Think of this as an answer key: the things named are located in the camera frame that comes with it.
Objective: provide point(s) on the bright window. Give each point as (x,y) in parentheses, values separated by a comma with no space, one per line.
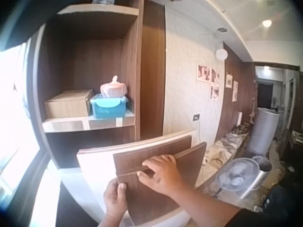
(14,113)

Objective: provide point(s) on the brown cardboard box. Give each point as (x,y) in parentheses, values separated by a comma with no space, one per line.
(67,105)

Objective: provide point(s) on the white pedestal fan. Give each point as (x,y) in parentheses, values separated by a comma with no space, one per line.
(233,175)

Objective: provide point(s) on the round ceiling light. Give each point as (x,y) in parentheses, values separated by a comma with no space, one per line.
(266,23)

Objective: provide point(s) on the plastic covered cluttered counter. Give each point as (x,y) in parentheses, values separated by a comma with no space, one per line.
(227,144)

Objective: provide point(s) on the brown wooden shelf cabinet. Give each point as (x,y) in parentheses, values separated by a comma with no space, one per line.
(151,71)

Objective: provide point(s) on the grey rolled sheet cylinder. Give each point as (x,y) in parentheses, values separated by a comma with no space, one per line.
(264,132)

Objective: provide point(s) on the person's left hand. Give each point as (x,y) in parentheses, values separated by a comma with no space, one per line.
(113,203)

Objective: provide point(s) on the white globe lamp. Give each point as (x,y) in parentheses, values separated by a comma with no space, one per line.
(221,54)

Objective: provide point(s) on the silver metal bucket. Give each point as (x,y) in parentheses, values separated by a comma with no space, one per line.
(259,175)

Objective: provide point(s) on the blue plastic lidded container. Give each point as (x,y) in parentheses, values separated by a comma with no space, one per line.
(107,108)

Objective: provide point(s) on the person's right hand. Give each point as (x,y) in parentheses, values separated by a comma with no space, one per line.
(165,175)

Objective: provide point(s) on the large wall photo print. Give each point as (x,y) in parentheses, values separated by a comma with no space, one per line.
(203,73)

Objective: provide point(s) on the brown wood laminate panel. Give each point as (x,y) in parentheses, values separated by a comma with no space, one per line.
(184,160)

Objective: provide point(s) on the wall power socket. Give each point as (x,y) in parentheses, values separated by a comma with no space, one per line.
(196,117)

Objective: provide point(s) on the small wall photo print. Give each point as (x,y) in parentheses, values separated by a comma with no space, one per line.
(228,80)
(215,77)
(214,92)
(234,91)

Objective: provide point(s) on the pink bundle in plastic bag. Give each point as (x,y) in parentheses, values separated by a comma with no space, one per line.
(113,88)

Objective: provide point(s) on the large white backed board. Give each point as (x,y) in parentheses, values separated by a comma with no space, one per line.
(94,170)

